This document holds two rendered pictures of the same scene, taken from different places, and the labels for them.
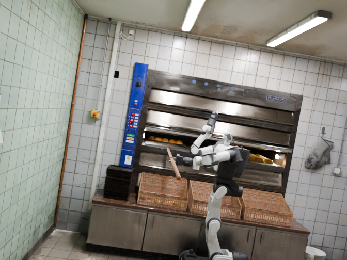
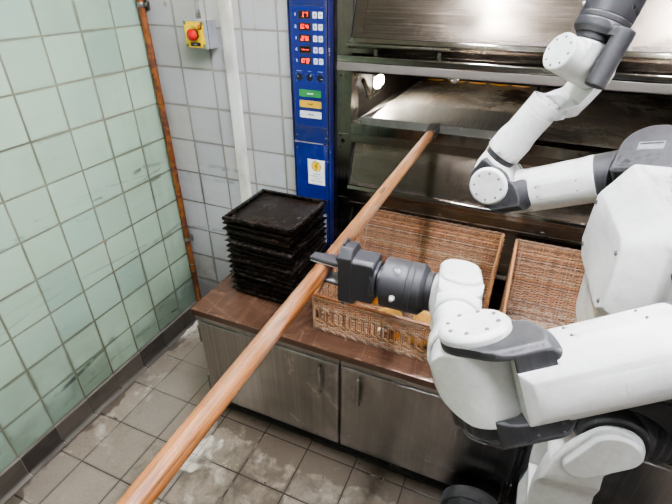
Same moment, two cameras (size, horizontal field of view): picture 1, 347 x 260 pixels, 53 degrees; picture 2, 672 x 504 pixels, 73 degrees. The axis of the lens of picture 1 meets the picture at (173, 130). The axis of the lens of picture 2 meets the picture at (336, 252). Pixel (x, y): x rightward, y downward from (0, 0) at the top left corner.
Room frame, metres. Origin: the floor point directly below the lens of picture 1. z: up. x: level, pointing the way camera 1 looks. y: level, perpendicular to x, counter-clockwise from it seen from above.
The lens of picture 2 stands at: (2.73, -0.37, 1.65)
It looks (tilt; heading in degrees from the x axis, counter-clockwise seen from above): 31 degrees down; 27
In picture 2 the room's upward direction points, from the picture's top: straight up
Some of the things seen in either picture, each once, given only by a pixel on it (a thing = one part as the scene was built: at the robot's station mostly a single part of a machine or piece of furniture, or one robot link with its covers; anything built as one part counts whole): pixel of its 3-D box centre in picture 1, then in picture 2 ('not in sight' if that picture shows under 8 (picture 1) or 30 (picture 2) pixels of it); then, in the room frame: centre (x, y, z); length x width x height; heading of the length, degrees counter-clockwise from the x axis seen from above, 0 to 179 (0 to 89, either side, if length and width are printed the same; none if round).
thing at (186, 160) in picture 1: (182, 161); (374, 279); (3.35, -0.13, 1.19); 0.12 x 0.10 x 0.13; 95
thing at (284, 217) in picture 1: (263, 206); not in sight; (4.10, -1.19, 0.72); 0.56 x 0.49 x 0.28; 93
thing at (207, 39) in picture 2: (95, 114); (200, 33); (4.18, 0.95, 1.46); 0.10 x 0.07 x 0.10; 94
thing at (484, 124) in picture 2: (166, 146); (445, 115); (4.46, 0.05, 1.20); 0.55 x 0.36 x 0.03; 94
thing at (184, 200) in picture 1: (162, 190); (410, 279); (4.04, 0.00, 0.72); 0.56 x 0.49 x 0.28; 93
